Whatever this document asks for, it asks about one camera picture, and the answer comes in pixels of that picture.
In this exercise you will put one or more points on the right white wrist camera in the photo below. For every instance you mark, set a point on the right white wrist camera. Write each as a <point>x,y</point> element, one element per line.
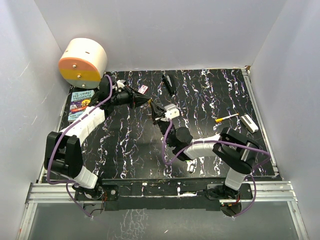
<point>171,111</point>

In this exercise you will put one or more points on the aluminium frame rail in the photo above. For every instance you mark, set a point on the aluminium frame rail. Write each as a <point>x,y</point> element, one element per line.
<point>264,191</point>

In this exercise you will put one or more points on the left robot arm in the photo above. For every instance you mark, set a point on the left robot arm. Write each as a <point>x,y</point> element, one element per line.
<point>63,150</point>

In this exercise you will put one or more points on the white key tag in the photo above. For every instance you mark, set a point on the white key tag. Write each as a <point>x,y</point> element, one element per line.
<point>191,167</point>

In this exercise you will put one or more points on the round pastel drawer box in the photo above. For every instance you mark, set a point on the round pastel drawer box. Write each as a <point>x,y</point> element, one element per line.
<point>83,63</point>

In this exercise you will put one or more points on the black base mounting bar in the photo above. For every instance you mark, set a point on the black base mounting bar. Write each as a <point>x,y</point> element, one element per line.
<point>170,194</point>

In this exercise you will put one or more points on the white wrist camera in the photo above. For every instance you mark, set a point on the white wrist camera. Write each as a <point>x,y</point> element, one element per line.
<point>171,111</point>
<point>120,84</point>

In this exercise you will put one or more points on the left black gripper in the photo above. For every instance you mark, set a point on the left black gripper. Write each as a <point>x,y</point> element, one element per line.
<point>135,98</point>

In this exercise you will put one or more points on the white grey eraser block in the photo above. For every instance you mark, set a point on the white grey eraser block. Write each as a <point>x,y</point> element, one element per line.
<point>249,123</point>

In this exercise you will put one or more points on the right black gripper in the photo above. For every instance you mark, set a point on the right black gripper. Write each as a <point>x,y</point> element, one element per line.
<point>157,111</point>

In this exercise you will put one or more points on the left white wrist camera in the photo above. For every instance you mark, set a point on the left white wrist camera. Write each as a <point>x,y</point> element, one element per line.
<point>120,84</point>

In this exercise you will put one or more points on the small red white box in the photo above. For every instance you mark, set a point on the small red white box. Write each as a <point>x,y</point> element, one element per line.
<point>143,89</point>

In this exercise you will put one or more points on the black stapler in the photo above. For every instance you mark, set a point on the black stapler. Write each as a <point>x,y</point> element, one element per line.
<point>169,84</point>

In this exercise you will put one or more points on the blue treehouse paperback book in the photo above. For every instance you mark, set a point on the blue treehouse paperback book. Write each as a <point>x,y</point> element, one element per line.
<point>78,103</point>

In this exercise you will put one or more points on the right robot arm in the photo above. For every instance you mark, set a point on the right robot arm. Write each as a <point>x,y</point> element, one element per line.
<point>233,148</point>

